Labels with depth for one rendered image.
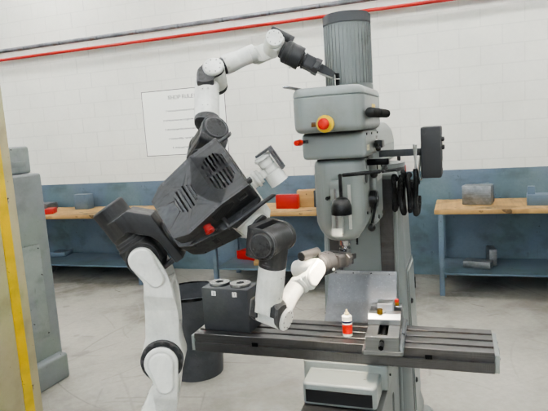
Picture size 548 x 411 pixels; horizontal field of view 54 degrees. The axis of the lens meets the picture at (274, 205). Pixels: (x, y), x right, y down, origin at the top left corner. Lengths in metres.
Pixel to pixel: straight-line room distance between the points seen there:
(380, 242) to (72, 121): 6.14
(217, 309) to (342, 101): 1.04
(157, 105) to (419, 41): 3.35
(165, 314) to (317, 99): 0.90
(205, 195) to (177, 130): 5.55
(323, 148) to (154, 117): 5.45
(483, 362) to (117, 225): 1.37
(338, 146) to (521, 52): 4.51
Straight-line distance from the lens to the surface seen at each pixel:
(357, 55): 2.30
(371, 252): 2.55
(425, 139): 2.28
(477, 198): 5.80
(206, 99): 1.95
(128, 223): 1.78
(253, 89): 6.73
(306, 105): 1.93
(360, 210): 2.06
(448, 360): 2.15
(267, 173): 1.80
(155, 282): 1.79
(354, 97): 1.90
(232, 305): 2.31
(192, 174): 1.67
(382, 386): 2.21
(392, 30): 6.39
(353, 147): 1.99
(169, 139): 7.22
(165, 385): 1.89
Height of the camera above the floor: 1.74
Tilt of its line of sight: 8 degrees down
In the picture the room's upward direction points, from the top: 4 degrees counter-clockwise
